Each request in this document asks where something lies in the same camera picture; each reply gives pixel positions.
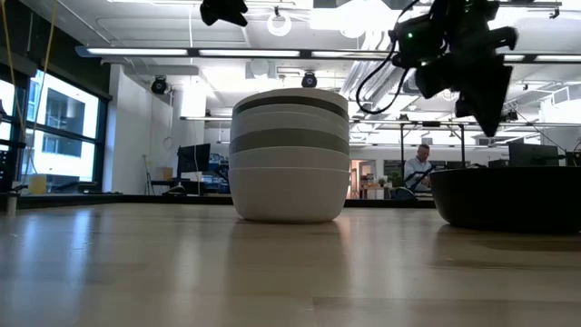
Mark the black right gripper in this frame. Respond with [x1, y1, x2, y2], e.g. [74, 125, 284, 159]
[415, 0, 519, 137]

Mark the dark grey bowl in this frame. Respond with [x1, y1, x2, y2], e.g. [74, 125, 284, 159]
[232, 94, 350, 122]

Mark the black metal rig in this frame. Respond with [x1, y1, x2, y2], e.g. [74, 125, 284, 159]
[349, 118, 541, 192]

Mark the yellow bin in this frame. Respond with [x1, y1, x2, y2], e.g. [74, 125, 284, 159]
[28, 173, 48, 195]

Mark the light grey bowl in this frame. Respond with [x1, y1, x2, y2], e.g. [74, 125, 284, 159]
[229, 127, 351, 157]

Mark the black bowl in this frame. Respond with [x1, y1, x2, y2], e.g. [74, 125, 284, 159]
[428, 165, 581, 236]

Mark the large window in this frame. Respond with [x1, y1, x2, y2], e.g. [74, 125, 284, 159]
[0, 67, 110, 194]

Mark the black monitor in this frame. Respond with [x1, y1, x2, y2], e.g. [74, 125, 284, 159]
[507, 143, 560, 168]
[176, 143, 212, 175]

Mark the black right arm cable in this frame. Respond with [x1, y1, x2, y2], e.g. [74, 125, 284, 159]
[355, 0, 421, 115]

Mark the black aluminium frame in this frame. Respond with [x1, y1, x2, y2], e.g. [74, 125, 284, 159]
[0, 193, 437, 211]

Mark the white ring lamp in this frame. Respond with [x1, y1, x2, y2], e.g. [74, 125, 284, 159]
[266, 9, 293, 37]

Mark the person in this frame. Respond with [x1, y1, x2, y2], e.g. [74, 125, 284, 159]
[402, 144, 433, 194]

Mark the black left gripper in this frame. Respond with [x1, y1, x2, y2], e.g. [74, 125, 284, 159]
[200, 0, 250, 27]

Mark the ceiling light strip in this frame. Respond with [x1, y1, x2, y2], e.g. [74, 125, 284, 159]
[74, 45, 581, 63]

